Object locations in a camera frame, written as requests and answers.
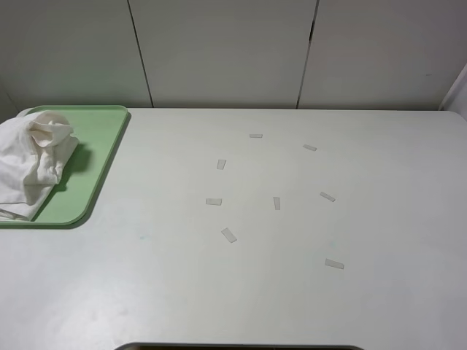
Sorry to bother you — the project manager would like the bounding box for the white short sleeve t-shirt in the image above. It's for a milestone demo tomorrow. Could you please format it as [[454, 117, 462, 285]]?
[[1, 110, 79, 221]]

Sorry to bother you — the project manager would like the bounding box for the green plastic tray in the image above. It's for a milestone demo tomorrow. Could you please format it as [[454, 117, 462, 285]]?
[[1, 105, 131, 229]]

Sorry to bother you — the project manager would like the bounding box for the clear tape marker upper left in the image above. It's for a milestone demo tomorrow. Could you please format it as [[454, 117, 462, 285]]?
[[217, 160, 226, 170]]

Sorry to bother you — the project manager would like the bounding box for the clear tape marker middle left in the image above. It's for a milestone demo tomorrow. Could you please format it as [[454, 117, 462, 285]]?
[[206, 198, 222, 206]]

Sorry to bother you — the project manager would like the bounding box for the clear tape marker upper right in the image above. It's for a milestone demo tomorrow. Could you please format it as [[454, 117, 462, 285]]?
[[303, 144, 317, 152]]

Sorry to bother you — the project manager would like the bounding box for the clear tape marker middle right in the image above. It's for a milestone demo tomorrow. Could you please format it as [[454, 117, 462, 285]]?
[[320, 192, 336, 202]]

